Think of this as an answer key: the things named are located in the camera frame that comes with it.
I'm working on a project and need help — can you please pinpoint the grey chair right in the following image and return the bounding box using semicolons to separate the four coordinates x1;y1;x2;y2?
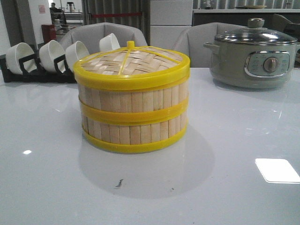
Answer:
172;22;243;68

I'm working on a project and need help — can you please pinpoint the white bowl far left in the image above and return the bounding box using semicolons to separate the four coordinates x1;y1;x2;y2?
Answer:
6;42;34;75

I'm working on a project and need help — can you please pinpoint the white cabinet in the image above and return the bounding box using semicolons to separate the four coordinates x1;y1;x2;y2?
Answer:
149;0;193;49

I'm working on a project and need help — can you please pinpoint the white bowl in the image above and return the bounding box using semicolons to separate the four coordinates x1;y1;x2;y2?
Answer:
65;41;90;72
6;42;34;75
99;33;120;52
39;40;65;73

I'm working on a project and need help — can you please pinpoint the bamboo steamer basket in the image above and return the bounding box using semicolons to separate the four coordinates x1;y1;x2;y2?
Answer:
78;76;188;125
82;111;188;154

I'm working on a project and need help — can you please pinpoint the grey chair left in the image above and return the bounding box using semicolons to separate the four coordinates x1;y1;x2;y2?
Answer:
59;22;148;54

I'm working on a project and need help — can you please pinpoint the glass pot lid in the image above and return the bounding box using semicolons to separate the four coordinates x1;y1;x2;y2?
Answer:
215;18;298;45

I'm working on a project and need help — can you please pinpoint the woven bamboo steamer lid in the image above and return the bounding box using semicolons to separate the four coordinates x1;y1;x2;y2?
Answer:
74;41;190;91

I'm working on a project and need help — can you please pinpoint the black bowl rack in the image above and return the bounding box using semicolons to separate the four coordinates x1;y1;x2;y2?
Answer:
0;53;76;83

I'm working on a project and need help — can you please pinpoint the grey-green electric cooking pot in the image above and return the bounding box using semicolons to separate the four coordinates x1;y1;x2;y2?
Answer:
204;41;300;89

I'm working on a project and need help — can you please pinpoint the grey chair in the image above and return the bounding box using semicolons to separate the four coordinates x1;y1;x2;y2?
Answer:
59;22;148;54
172;22;243;68

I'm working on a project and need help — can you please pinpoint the white bowl rightmost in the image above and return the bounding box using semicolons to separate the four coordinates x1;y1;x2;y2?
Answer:
99;33;120;52

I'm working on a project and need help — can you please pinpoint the red bin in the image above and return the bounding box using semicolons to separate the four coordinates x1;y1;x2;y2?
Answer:
41;24;56;44

